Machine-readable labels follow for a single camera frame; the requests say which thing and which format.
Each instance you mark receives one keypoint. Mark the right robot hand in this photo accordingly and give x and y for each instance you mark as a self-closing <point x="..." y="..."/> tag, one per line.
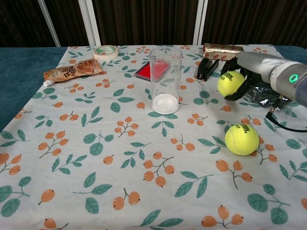
<point x="256" y="64"/>

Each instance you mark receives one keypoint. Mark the yellow tennis ball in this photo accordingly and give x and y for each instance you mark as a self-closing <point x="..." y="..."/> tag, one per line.
<point x="241" y="141"/>
<point x="230" y="83"/>

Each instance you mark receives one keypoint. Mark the black item in plastic bag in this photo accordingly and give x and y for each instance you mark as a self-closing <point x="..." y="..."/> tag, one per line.
<point x="261" y="98"/>

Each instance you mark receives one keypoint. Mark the gold foil wrapped package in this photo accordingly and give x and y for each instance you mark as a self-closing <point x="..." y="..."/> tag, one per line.
<point x="220" y="51"/>

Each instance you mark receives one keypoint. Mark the black stapler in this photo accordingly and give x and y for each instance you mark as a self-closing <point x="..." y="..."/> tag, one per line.
<point x="206" y="68"/>

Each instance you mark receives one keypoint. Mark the clear plastic tube container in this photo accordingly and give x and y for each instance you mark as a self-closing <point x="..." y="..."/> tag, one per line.
<point x="165" y="105"/>

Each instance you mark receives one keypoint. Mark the red ink pad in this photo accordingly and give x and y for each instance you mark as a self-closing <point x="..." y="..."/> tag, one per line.
<point x="144" y="71"/>

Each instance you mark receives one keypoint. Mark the dark brown curtain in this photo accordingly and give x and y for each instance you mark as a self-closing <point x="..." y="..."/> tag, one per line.
<point x="144" y="21"/>

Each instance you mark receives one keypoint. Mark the beige masking tape roll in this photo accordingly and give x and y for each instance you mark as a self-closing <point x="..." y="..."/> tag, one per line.
<point x="105" y="52"/>

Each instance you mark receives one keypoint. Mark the brown spout snack pouch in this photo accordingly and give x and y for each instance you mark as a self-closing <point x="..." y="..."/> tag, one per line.
<point x="74" y="70"/>

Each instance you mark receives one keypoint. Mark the floral leaf berry tablecloth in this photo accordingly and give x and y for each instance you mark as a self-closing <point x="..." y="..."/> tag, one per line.
<point x="96" y="167"/>

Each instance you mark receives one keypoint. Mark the wide white frame post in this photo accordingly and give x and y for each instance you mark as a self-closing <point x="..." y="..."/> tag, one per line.
<point x="91" y="21"/>

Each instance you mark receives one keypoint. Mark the slanted white frame post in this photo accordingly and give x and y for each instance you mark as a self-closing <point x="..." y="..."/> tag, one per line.
<point x="49" y="21"/>

